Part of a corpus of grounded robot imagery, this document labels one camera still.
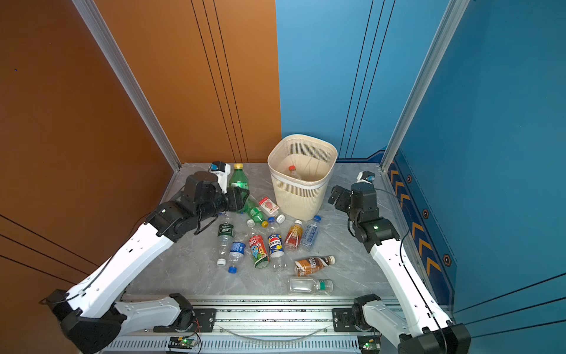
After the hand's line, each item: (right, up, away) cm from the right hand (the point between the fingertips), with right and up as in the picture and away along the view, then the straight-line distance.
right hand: (341, 192), depth 77 cm
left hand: (-33, +1, -6) cm, 33 cm away
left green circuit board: (-53, -49, -6) cm, 72 cm away
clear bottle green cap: (-11, -35, +4) cm, 37 cm away
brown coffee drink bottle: (-11, -27, +4) cm, 30 cm away
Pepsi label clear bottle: (-23, -26, +8) cm, 36 cm away
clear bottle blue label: (-39, -25, +8) cm, 47 cm away
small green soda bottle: (-34, -10, +19) cm, 40 cm away
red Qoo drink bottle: (-30, -21, +8) cm, 38 cm away
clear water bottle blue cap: (-10, -18, +12) cm, 24 cm away
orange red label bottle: (-16, -18, +11) cm, 27 cm away
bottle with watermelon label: (-28, -8, +21) cm, 36 cm away
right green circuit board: (+8, -50, -6) cm, 50 cm away
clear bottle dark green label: (-44, -17, +13) cm, 49 cm away
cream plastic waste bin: (-13, +11, +26) cm, 31 cm away
